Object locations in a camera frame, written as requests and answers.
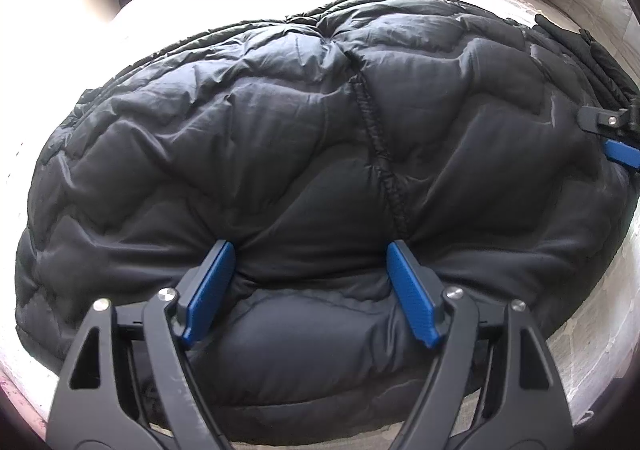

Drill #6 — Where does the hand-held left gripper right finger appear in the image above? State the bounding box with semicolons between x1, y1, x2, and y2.
386;240;583;450

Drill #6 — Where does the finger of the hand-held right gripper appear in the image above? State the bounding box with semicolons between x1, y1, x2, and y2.
602;139;640;167
577;98;640;137

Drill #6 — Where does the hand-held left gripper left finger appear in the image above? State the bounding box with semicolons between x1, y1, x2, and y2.
47;240;236;450

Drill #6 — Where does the black quilted puffer jacket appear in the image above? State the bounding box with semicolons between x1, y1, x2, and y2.
14;0;635;433

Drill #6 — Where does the folded black garment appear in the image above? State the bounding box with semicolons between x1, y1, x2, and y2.
534;13;640;112

